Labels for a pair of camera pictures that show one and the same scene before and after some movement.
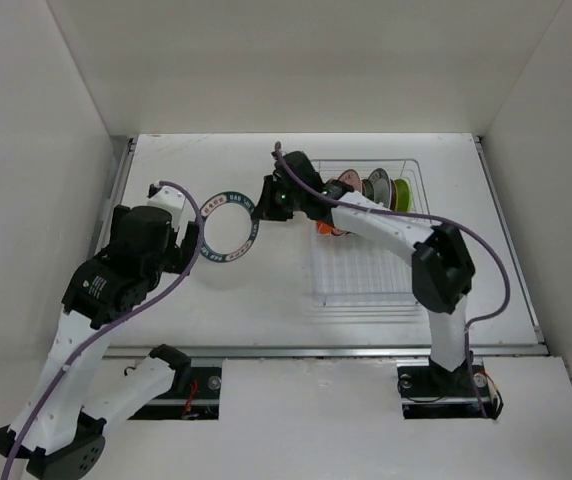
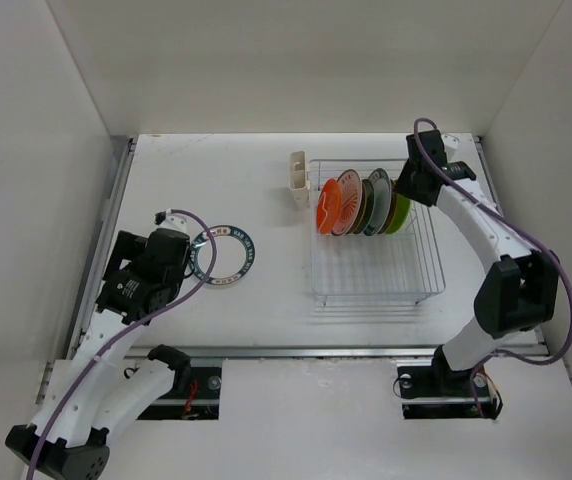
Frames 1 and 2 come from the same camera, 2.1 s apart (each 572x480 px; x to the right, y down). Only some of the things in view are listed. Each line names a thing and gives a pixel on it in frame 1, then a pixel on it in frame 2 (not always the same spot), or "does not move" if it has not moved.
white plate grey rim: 382,190 does not move
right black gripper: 266,208 to 404,187
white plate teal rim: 230,226 to 234,257
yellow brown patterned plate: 393,197 does not move
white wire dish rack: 356,271 does not move
